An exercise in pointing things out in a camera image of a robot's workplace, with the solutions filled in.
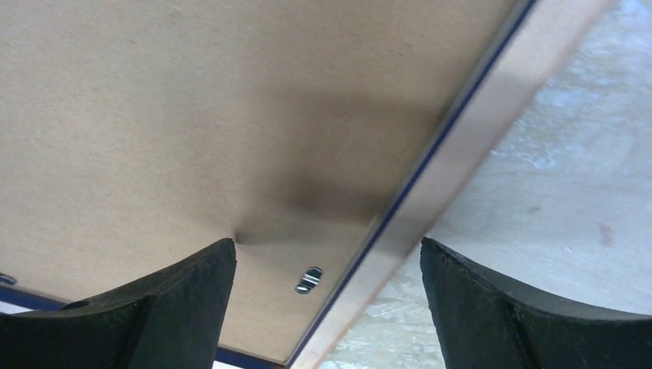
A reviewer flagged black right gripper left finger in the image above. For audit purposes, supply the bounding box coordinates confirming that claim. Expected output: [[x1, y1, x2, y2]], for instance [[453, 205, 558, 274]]
[[1, 238, 237, 368]]

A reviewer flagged blue wooden picture frame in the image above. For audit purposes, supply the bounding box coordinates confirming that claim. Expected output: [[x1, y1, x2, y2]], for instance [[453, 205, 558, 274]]
[[0, 0, 620, 369]]

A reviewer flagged brown cardboard backing board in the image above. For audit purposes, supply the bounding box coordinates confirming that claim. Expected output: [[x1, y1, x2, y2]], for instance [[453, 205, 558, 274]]
[[0, 0, 523, 365]]

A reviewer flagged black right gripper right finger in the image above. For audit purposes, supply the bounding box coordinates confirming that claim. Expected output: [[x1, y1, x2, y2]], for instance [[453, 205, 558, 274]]
[[420, 238, 651, 368]]

